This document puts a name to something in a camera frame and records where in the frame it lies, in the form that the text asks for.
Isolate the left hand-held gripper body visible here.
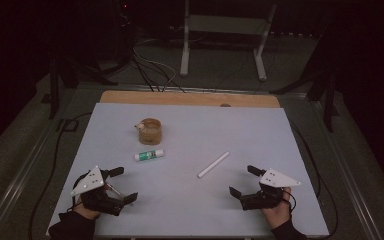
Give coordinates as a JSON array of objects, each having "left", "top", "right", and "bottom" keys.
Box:
[{"left": 70, "top": 165, "right": 128, "bottom": 217}]

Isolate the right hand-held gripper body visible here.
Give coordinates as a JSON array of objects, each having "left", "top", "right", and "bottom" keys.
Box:
[{"left": 239, "top": 167, "right": 303, "bottom": 212}]

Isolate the green white glue stick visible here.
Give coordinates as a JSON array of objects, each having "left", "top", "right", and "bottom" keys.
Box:
[{"left": 133, "top": 148, "right": 165, "bottom": 163}]

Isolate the white pen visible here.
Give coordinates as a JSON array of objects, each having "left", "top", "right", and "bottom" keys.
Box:
[{"left": 197, "top": 151, "right": 231, "bottom": 179}]

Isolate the brown pen holder cup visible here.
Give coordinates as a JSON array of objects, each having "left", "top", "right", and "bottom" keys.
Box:
[{"left": 134, "top": 117, "right": 163, "bottom": 146}]

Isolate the person's left hand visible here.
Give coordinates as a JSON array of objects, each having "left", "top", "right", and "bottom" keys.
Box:
[{"left": 73, "top": 195, "right": 102, "bottom": 221}]

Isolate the person's right hand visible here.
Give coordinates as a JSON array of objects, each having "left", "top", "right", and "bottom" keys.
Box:
[{"left": 260, "top": 186, "right": 294, "bottom": 231}]

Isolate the white table mat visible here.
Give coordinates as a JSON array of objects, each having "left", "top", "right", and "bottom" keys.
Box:
[{"left": 45, "top": 102, "right": 330, "bottom": 238}]

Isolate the black stand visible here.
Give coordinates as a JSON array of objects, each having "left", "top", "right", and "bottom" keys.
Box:
[
  {"left": 269, "top": 64, "right": 341, "bottom": 133},
  {"left": 48, "top": 58, "right": 119, "bottom": 120}
]

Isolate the wooden table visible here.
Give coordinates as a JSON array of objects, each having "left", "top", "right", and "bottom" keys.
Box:
[{"left": 99, "top": 89, "right": 282, "bottom": 109}]

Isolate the white metal stand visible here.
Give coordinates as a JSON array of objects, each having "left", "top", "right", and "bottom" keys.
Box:
[{"left": 179, "top": 0, "right": 278, "bottom": 82}]

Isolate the left hand-held gripper cable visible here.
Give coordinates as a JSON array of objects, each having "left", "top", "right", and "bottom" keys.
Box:
[{"left": 67, "top": 173, "right": 88, "bottom": 213}]

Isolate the hand-held gripper cable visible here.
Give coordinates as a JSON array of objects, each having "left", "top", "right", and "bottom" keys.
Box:
[
  {"left": 281, "top": 187, "right": 298, "bottom": 214},
  {"left": 67, "top": 173, "right": 88, "bottom": 213}
]

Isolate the right hand-held gripper cable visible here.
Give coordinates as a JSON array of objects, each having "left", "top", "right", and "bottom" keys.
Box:
[{"left": 281, "top": 187, "right": 298, "bottom": 214}]

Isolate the black floor cable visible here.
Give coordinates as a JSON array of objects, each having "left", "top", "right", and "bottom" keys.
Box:
[
  {"left": 131, "top": 54, "right": 163, "bottom": 93},
  {"left": 28, "top": 111, "right": 93, "bottom": 240},
  {"left": 288, "top": 118, "right": 339, "bottom": 238},
  {"left": 139, "top": 59, "right": 188, "bottom": 94}
]

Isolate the metal floor rail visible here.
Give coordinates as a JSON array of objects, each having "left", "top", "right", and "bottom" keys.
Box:
[
  {"left": 313, "top": 99, "right": 384, "bottom": 240},
  {"left": 0, "top": 126, "right": 58, "bottom": 240},
  {"left": 76, "top": 83, "right": 309, "bottom": 99}
]

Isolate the white floor cable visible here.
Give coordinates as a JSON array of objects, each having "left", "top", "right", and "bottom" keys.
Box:
[{"left": 132, "top": 46, "right": 178, "bottom": 92}]

